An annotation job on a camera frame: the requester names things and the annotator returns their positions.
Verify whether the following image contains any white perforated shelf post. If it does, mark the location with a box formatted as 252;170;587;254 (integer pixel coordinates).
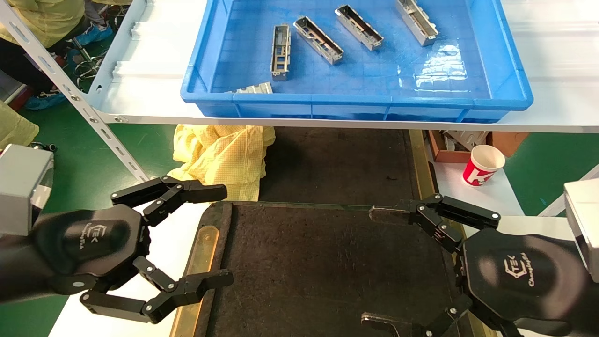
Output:
0;0;151;183
538;164;599;217

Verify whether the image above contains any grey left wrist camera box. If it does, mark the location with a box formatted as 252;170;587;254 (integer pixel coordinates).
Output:
0;144;55;237

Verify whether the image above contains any blue shoe cover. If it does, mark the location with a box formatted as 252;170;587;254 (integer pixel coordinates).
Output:
74;23;114;46
24;90;67;111

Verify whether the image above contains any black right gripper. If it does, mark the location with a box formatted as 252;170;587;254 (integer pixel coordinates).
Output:
360;193;599;337

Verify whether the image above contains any person in yellow coat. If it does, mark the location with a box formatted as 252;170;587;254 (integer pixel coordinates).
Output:
0;0;94;94
0;101;40;150

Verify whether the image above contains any chrome office chair base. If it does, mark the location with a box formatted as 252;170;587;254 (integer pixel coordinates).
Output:
70;42;108;87

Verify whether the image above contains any red white paper cup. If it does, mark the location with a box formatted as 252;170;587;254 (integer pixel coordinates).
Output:
462;144;506;187

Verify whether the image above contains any brown cardboard box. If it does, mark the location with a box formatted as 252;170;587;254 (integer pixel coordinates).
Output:
425;130;530;164

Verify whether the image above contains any white metal shelf board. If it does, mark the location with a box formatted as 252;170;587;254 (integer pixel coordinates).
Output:
87;0;599;134

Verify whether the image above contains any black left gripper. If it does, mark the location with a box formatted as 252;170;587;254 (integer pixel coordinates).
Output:
0;176;234;324

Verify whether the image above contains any dark grey metal bracket part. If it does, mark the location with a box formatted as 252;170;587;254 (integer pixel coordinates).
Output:
270;24;292;81

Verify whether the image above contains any blue plastic bin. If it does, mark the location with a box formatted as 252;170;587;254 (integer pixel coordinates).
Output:
180;0;534;123

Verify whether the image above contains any crumpled yellow garment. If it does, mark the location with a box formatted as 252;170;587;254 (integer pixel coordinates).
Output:
169;124;277;202

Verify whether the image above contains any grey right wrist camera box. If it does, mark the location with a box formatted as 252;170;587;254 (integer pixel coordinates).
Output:
564;178;599;284

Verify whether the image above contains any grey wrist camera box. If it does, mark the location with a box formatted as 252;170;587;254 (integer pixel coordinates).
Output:
0;144;55;237
564;178;599;284

